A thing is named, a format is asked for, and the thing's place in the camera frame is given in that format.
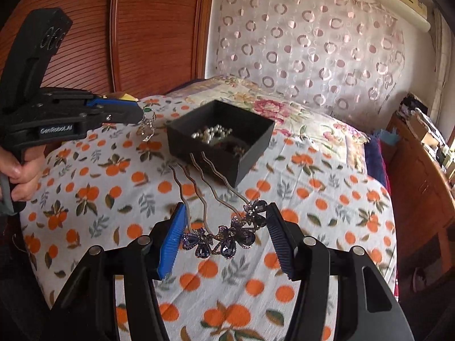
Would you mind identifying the silver dangling necklace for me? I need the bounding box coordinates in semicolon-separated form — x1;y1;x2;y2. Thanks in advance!
136;106;158;143

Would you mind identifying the clutter on cabinet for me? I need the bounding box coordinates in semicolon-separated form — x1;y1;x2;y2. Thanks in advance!
396;92;454;186

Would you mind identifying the purple flower hair fork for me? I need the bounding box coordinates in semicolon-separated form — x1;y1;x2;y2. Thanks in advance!
170;152;268;259

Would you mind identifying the wooden side cabinet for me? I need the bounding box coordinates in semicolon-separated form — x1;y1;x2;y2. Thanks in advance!
387;114;454;277

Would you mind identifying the wooden headboard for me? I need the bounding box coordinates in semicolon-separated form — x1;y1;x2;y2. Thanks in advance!
1;0;212;98

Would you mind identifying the dark blue blanket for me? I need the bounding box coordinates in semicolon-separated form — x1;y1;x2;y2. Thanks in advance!
364;136;390;191

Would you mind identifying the orange print white blanket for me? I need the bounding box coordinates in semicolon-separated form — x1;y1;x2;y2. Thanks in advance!
20;92;396;340

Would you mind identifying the left hand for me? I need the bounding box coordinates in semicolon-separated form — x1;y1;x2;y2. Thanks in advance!
0;145;46;202

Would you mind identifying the black jewelry box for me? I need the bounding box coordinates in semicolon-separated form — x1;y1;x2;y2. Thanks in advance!
167;100;274;187

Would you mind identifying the sheer circle pattern curtain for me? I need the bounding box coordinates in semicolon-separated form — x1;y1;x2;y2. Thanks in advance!
206;0;405;129

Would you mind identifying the floral quilt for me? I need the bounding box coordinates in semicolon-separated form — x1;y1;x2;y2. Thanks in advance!
167;75;369;173

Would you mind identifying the white pearl bracelet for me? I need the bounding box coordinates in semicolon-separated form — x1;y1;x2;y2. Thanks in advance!
190;124;234;146

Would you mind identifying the yellow plush toy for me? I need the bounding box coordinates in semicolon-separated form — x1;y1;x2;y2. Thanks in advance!
103;92;139;102

